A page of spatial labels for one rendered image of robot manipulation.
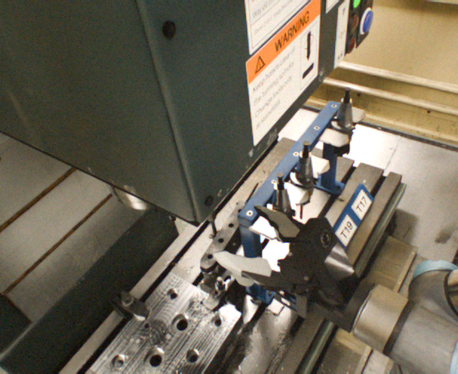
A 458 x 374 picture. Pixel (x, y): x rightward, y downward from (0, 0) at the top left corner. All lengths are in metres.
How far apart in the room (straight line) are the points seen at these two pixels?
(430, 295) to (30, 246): 0.91
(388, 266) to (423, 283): 0.76
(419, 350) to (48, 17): 0.50
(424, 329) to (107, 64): 0.44
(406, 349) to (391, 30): 1.14
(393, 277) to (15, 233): 1.07
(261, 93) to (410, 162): 1.27
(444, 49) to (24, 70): 1.27
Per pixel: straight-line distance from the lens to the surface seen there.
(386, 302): 0.58
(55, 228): 1.22
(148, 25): 0.32
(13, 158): 1.06
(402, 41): 1.55
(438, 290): 0.71
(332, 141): 1.13
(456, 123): 1.66
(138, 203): 0.65
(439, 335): 0.58
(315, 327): 1.17
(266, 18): 0.44
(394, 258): 1.51
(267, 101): 0.48
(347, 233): 1.29
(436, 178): 1.67
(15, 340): 1.40
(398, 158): 1.70
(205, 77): 0.38
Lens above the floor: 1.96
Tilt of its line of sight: 46 degrees down
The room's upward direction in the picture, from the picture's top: 10 degrees counter-clockwise
